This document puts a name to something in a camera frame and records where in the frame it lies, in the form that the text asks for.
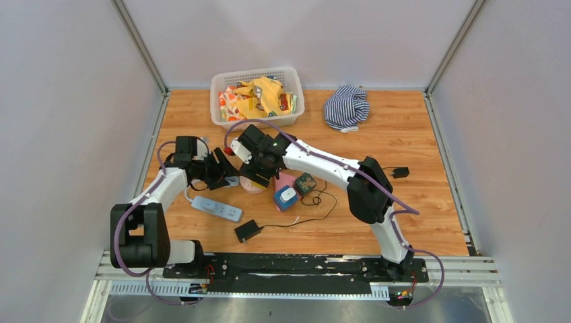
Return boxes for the blue white striped cloth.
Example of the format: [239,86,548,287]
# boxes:
[323,85,370,133]

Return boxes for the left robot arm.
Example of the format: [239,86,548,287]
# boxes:
[110,136,238,278]

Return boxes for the light blue charger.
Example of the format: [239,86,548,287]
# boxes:
[201,199,217,212]

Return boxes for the pink triangular power strip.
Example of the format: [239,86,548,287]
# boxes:
[273,172,298,192]

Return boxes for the black power adapter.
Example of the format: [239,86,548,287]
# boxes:
[234,219,262,244]

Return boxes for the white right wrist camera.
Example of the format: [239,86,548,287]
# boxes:
[230,138,252,164]

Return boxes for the yellow patterned clothes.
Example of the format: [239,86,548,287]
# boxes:
[218,75,297,122]

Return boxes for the white cube charger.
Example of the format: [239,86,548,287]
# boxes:
[279,186,297,203]

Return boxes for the dark green adapter plug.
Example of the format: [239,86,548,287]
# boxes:
[294,172,317,196]

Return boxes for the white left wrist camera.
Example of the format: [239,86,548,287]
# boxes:
[195,137,209,160]

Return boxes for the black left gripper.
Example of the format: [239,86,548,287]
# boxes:
[192,148,240,190]

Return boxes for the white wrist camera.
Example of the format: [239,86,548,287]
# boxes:
[195,137,209,160]
[230,138,252,164]

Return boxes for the grey power strip cable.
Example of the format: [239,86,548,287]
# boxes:
[184,176,242,201]

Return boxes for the white plastic basket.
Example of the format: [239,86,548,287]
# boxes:
[210,67,305,129]

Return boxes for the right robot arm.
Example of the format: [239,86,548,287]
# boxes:
[224,124,414,281]

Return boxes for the round pink power strip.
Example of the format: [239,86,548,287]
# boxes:
[240,176,267,194]

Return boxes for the aluminium frame rail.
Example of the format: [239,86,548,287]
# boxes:
[110,0,168,96]

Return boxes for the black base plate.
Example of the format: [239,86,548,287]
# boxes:
[162,253,428,295]

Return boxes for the white power strip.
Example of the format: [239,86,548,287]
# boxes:
[191,196,243,223]

